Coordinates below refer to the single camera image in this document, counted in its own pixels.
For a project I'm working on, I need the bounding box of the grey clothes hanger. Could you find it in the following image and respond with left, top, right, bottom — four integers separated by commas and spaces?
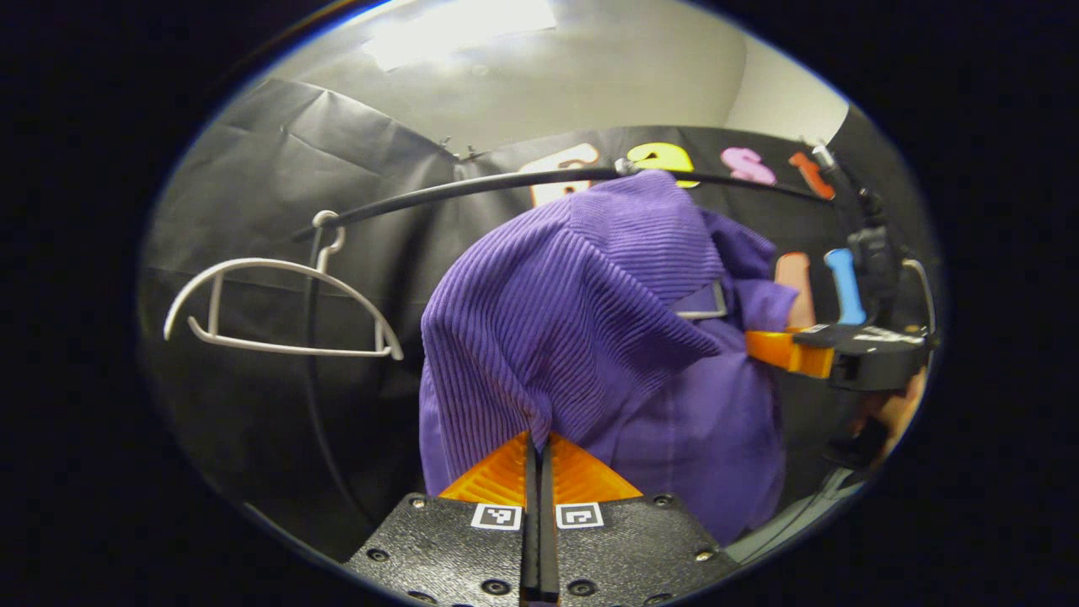
618, 158, 730, 322

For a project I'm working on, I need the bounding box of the white plastic clothes hanger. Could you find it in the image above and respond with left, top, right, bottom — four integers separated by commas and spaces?
163, 211, 404, 362

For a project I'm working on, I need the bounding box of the black backdrop cloth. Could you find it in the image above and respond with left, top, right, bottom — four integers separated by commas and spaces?
137, 78, 943, 561

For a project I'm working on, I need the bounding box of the purple ribbed garment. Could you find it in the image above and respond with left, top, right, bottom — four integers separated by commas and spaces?
419, 171, 800, 547

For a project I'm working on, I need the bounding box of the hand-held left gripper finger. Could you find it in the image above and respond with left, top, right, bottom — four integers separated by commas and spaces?
539, 432, 743, 607
346, 432, 540, 607

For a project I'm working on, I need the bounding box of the black clothes rack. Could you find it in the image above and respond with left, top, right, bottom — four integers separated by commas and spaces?
287, 164, 840, 528

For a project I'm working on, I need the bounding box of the thin white cable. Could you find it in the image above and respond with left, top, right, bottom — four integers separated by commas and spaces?
900, 257, 938, 338

